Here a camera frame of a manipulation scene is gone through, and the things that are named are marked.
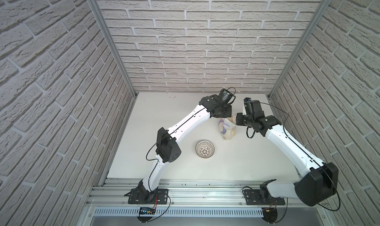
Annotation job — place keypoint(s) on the left aluminium corner post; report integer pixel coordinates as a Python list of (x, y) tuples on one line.
[(97, 12)]

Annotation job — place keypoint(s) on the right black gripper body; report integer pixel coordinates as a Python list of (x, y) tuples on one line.
[(242, 118)]

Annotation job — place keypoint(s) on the green circuit board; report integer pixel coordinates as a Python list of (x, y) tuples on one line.
[(147, 211)]

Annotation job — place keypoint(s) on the black round connector box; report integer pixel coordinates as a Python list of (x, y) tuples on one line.
[(270, 215)]

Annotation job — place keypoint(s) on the clear oats bag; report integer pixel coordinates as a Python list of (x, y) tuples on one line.
[(227, 128)]

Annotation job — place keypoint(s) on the right aluminium corner post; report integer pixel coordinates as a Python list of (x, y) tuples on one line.
[(320, 11)]

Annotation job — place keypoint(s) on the white slotted cable duct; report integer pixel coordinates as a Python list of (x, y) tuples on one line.
[(219, 212)]

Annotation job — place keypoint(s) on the patterned ceramic breakfast bowl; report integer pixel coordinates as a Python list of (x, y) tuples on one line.
[(205, 149)]

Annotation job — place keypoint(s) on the aluminium mounting rail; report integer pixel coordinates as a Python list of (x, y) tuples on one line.
[(196, 193)]

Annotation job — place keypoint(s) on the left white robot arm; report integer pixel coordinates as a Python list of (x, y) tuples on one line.
[(167, 143)]

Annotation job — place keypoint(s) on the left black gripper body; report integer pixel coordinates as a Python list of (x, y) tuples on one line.
[(223, 111)]

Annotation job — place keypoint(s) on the aluminium corner post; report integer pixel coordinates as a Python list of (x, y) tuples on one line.
[(97, 12), (320, 11)]

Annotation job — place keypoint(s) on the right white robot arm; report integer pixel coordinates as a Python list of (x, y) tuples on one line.
[(319, 179)]

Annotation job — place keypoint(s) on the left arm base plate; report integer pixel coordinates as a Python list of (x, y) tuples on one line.
[(159, 196)]

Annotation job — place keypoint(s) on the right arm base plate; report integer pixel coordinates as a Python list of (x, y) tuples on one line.
[(254, 197)]

